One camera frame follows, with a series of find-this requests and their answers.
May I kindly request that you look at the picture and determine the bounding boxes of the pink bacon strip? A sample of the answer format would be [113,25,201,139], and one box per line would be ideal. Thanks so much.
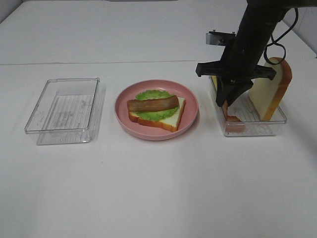
[222,101,245,133]

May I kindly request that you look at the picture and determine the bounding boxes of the left clear plastic tray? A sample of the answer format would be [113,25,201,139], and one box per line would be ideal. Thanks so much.
[24,77,101,145]

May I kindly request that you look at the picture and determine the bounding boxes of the green lettuce leaf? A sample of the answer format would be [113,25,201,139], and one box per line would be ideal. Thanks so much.
[132,90,179,121]

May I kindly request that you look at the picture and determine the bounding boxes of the pink round plate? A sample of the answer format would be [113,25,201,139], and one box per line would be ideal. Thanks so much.
[114,80,199,141]

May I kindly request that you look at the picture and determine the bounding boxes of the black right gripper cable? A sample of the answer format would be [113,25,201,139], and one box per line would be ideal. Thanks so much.
[263,7,299,65]

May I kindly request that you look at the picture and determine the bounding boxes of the right clear plastic tray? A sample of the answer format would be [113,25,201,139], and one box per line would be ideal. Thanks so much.
[209,76,287,137]

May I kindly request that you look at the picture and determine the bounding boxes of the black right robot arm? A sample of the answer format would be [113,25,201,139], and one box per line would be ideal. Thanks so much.
[196,0,317,107]

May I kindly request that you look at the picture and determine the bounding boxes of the brown bacon strip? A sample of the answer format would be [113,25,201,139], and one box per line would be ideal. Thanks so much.
[127,95,179,112]

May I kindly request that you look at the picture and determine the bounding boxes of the clear plastic tray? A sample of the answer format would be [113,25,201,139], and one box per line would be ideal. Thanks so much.
[209,76,287,137]
[24,77,101,145]

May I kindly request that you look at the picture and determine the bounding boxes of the yellow cheese slice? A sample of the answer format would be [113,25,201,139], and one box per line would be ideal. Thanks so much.
[211,75,218,92]

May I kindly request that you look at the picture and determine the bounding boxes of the bread slice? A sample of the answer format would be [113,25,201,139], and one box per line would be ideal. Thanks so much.
[249,57,292,121]
[128,97,186,132]

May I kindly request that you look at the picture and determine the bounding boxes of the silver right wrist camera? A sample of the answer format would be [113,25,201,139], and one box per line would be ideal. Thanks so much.
[206,30,236,46]

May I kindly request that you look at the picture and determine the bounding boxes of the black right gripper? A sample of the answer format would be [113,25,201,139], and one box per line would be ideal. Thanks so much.
[196,39,276,107]

